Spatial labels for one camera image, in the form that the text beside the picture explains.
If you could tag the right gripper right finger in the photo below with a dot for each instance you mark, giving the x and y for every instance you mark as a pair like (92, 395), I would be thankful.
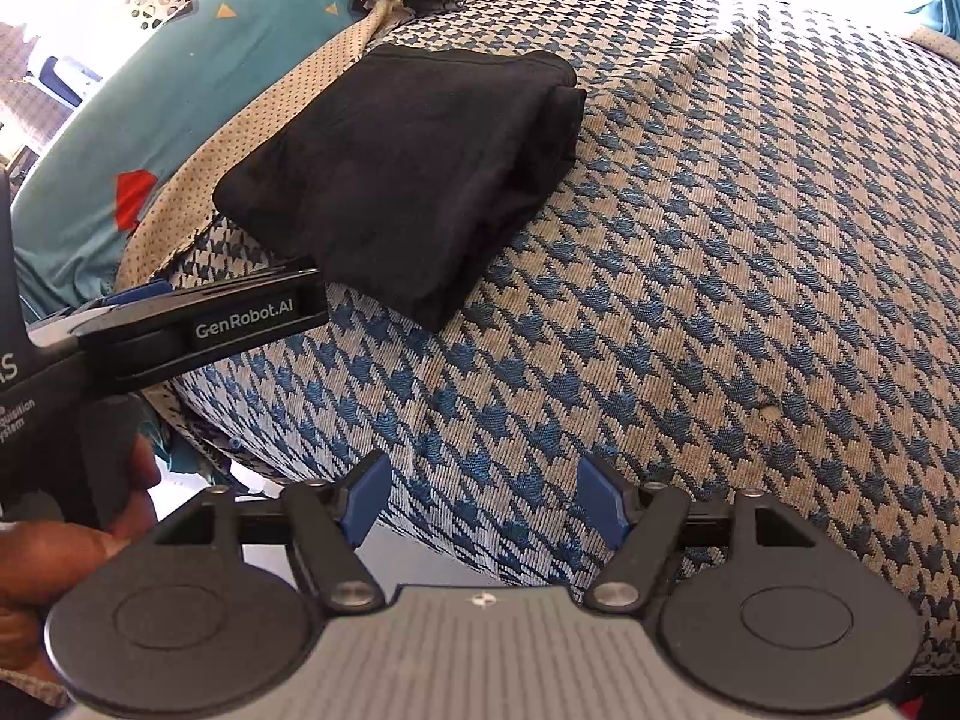
(747, 598)

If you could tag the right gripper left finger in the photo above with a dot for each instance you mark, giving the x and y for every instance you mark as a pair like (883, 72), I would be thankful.
(223, 601)

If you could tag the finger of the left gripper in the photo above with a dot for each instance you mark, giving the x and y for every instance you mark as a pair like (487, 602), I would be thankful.
(146, 296)

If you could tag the black garment with white stripes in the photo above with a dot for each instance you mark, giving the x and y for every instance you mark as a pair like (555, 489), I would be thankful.
(411, 172)

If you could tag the person's left hand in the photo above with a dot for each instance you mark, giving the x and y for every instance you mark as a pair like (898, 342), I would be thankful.
(42, 561)

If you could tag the houndstooth blue beige mattress cover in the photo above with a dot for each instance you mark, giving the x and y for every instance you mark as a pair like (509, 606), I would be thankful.
(749, 279)

